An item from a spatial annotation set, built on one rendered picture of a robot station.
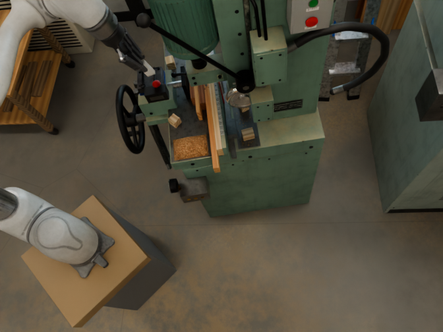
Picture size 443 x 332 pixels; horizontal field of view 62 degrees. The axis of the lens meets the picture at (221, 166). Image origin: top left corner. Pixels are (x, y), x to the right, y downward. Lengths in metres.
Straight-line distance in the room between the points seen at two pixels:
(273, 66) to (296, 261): 1.28
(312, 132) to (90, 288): 1.04
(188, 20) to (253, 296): 1.48
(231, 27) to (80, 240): 0.86
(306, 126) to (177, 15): 0.68
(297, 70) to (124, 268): 0.97
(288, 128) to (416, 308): 1.18
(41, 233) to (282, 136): 0.92
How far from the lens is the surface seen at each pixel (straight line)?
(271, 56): 1.04
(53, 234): 1.37
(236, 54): 1.20
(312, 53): 1.20
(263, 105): 1.20
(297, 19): 0.99
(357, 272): 2.14
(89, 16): 1.10
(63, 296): 1.62
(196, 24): 1.08
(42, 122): 2.65
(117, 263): 1.55
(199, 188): 1.58
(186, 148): 1.32
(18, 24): 1.18
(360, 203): 2.23
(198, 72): 1.30
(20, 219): 1.45
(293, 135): 1.45
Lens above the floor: 2.08
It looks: 65 degrees down
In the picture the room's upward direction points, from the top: 19 degrees counter-clockwise
